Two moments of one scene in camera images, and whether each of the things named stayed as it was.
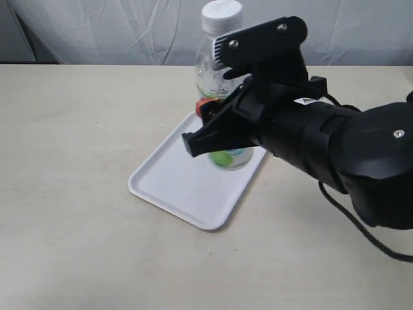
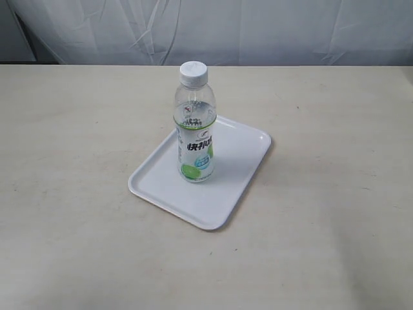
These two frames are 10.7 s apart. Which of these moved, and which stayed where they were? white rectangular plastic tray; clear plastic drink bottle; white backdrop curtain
Moved: clear plastic drink bottle
Stayed: white backdrop curtain; white rectangular plastic tray
